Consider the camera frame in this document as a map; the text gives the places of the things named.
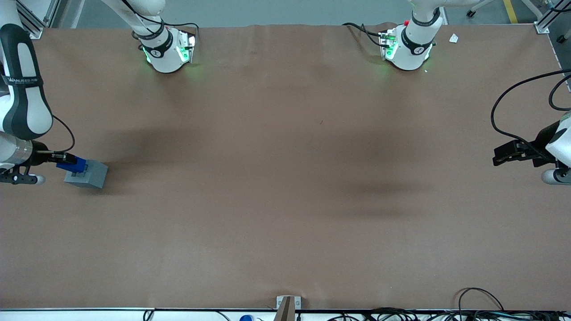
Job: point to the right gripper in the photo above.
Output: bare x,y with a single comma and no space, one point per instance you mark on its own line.
39,152

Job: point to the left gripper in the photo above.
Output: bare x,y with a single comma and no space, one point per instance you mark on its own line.
536,149

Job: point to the blue plastic part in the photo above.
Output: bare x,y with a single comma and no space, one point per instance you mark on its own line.
78,166

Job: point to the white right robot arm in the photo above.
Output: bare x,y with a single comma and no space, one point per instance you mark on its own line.
26,89

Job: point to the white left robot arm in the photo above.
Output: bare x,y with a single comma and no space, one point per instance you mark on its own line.
410,53

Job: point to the gray square base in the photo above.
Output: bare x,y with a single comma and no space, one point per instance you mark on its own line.
96,176

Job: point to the white paper scrap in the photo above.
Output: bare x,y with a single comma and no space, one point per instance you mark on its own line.
453,38

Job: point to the white chair leg with caster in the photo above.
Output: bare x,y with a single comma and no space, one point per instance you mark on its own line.
477,6

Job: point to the brown table cover sheet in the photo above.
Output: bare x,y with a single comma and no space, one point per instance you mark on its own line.
285,200

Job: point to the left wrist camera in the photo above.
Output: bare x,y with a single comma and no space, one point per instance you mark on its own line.
553,176

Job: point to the aluminium frame post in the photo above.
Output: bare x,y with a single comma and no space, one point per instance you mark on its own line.
551,15
38,22

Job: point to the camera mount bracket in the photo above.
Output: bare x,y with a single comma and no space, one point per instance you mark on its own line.
288,307

